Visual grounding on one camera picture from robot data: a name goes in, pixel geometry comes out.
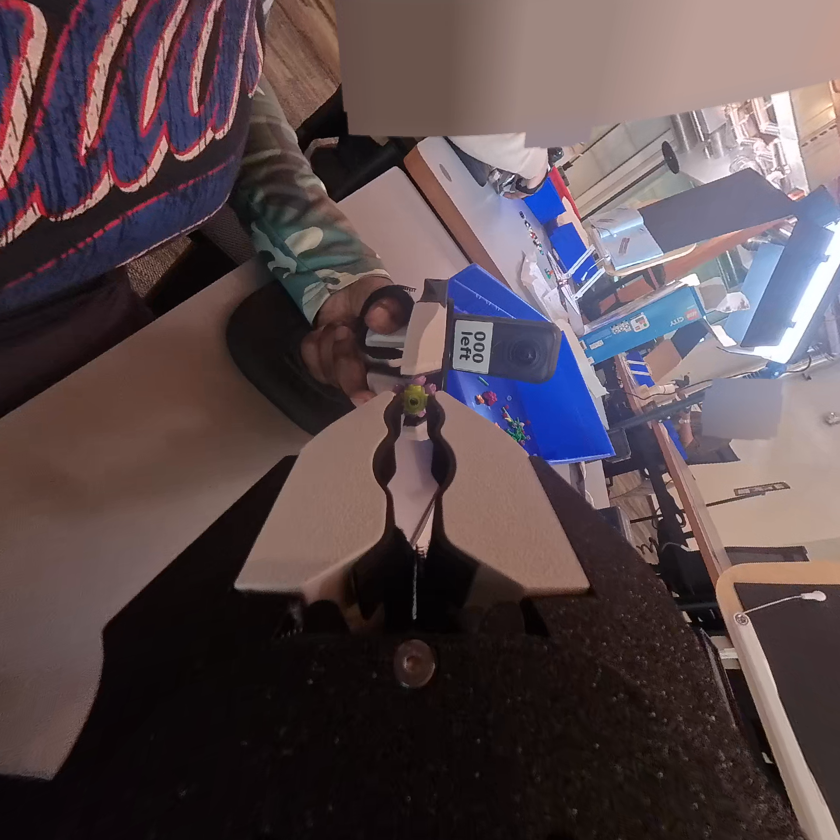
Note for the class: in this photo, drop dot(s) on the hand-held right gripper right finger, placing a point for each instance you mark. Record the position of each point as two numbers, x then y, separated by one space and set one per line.
505 519

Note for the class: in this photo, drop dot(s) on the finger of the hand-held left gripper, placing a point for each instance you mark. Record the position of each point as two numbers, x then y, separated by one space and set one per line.
383 382
423 341

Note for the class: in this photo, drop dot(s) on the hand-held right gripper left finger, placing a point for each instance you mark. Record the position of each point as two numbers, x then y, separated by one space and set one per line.
315 519

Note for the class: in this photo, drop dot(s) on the lime round brick piece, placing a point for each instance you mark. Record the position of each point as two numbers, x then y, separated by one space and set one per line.
415 398

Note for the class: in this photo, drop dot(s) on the person's left forearm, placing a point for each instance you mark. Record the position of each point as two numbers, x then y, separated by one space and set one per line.
295 223

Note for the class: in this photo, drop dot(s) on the grey desk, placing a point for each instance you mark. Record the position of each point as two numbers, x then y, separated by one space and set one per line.
131 499

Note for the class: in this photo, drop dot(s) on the black desk lamp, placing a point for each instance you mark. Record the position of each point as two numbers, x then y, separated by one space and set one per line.
801 289

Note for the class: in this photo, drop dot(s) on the person's left hand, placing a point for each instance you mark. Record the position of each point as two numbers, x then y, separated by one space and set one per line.
335 355

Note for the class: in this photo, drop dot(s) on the pile of toy brick pieces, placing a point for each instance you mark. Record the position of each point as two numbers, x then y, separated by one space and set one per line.
505 407

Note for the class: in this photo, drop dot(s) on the blue storage bin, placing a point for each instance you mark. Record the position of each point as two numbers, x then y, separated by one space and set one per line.
551 407

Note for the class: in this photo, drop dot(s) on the black wrist rest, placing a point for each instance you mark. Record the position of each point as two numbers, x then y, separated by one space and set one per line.
269 368

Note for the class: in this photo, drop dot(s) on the blue printed carton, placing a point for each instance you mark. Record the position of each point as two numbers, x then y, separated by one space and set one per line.
643 328

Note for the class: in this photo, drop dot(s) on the tan backed panel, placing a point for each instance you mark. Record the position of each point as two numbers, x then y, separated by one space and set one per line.
709 210

